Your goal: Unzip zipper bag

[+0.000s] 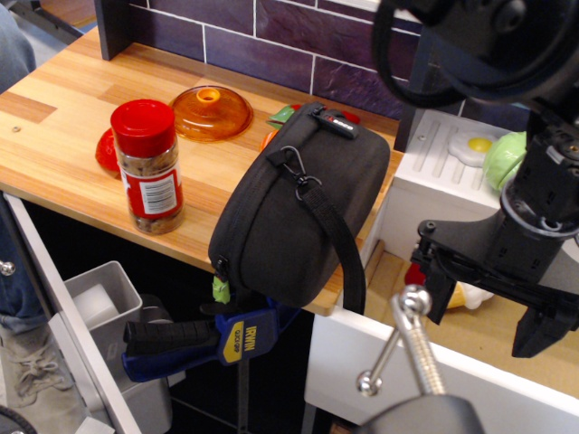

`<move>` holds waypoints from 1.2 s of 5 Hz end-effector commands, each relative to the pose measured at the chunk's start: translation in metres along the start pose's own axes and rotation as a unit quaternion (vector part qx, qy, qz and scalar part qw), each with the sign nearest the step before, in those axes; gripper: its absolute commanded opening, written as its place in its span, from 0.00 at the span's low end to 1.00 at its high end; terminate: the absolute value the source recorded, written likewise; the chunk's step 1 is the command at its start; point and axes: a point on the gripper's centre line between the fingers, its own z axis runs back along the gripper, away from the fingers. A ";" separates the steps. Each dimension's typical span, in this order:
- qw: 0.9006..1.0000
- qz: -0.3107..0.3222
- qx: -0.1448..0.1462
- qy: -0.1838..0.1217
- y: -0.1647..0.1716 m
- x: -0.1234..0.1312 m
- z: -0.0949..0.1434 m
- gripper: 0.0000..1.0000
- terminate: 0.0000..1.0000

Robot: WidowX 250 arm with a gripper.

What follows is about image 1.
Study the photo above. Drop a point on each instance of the green tape zipper pull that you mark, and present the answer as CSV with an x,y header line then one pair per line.
x,y
221,290

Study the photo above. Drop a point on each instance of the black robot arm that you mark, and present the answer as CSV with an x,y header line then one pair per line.
x,y
523,52

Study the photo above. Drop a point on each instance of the toy fried egg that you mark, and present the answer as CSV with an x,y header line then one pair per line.
x,y
471,148

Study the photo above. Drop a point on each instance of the green toy cabbage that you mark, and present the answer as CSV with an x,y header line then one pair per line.
x,y
504,158

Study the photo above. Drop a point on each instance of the red toy fruit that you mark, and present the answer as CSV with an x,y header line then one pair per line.
x,y
414,276

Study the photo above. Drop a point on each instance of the grey sneaker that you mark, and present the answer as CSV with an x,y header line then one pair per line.
x,y
38,384

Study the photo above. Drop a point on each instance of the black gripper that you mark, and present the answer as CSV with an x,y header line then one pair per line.
x,y
516,253

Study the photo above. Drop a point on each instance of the orange glass lid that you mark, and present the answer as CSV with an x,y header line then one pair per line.
x,y
211,113

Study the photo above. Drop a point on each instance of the grey plastic bin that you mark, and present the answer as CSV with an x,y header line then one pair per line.
x,y
106,301

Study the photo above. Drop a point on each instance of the black zipper case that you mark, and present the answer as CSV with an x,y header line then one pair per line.
x,y
293,218

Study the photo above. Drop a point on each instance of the green toy vegetable piece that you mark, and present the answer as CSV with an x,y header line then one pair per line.
x,y
279,119

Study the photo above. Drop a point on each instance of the white toy sink unit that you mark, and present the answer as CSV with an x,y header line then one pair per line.
x,y
473,348

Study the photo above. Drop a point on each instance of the orange toy piece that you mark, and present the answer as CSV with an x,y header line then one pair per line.
x,y
267,139

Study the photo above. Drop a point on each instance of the red toy tomato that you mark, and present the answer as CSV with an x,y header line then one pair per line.
x,y
105,153

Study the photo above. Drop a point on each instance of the red-lidded spice jar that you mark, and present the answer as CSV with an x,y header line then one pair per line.
x,y
147,151

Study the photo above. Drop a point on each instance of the blue Irwin bar clamp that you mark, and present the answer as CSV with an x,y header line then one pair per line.
x,y
230,336

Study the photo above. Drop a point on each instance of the toy ice cream cone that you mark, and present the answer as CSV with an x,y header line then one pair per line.
x,y
469,296

